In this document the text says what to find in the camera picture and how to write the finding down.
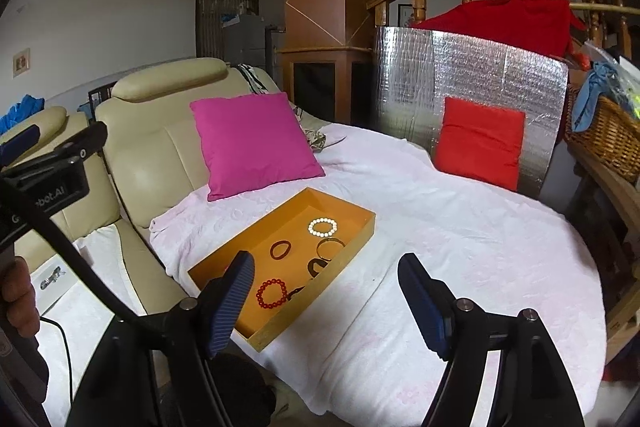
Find red cloth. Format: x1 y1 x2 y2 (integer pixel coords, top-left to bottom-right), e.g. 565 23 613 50
410 0 586 58

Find white bead bracelet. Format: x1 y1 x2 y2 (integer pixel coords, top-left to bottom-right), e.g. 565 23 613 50
307 218 341 238

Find white textured blanket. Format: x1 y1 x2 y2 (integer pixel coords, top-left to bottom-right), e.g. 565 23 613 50
149 123 608 418

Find brown door curtain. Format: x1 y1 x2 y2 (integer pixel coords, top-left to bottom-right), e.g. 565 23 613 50
195 0 261 58

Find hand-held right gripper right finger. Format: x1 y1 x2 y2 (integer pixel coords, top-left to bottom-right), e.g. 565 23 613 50
397 253 586 427

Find white towel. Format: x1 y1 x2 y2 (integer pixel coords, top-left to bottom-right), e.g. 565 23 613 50
30 224 151 427

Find silver foil insulation board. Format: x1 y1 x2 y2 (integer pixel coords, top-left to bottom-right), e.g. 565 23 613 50
370 26 570 200

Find thick black cable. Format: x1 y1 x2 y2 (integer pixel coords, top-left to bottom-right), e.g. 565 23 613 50
0 179 171 343

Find red pillow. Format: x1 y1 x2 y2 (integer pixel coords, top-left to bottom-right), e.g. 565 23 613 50
432 97 527 192

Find small white box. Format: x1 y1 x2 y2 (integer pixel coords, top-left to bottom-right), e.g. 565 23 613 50
30 257 76 313

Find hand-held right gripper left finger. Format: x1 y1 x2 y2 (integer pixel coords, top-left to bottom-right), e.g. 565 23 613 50
65 251 256 427

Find red bead bracelet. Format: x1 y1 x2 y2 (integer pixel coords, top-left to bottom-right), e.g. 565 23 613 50
256 279 289 309

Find orange tray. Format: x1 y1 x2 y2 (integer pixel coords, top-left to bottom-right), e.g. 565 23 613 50
187 187 377 353

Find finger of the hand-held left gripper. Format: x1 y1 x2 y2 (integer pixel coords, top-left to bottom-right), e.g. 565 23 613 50
10 122 108 180
0 124 42 164

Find blue plastic bag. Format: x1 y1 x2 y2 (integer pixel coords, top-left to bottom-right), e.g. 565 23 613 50
0 94 46 132

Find gold bangle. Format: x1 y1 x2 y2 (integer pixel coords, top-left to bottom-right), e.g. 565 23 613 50
316 236 347 260

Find curved wooden frame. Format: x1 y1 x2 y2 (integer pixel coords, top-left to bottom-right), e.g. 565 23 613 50
570 142 640 338

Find black white patterned cloth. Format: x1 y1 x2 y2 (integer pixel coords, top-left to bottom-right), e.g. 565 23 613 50
300 104 347 154

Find pink pillow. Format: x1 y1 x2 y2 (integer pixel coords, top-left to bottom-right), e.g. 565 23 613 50
190 92 327 202

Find person's left hand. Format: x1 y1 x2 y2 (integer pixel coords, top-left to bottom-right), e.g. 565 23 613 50
0 257 42 348

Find thin black cable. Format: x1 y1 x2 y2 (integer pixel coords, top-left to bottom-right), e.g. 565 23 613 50
39 316 75 413

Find wicker basket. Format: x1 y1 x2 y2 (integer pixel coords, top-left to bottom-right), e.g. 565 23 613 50
565 77 640 182

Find grey refrigerator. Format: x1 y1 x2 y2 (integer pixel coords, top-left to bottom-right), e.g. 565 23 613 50
222 14 286 75

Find blue cloth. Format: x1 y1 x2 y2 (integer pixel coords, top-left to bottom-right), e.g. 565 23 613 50
571 62 626 132

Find cream leather sofa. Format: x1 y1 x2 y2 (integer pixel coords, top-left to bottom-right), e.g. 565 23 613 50
0 57 351 323

